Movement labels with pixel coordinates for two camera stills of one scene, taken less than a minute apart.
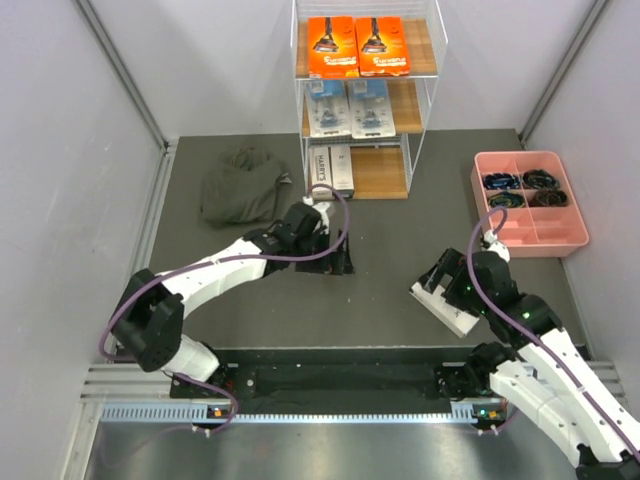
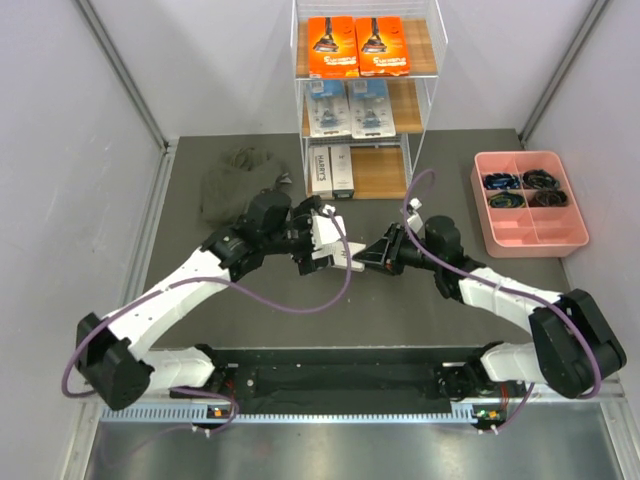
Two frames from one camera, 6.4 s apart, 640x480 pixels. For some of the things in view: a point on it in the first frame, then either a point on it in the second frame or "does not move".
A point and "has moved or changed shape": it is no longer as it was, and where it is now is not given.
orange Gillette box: x=333 y=47 does not move
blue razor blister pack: x=371 y=110 does not move
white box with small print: x=455 y=318 has moved or changed shape
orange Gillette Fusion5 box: x=381 y=46 does not move
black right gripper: x=452 y=262 -> x=375 y=255
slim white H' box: x=342 y=171 does not move
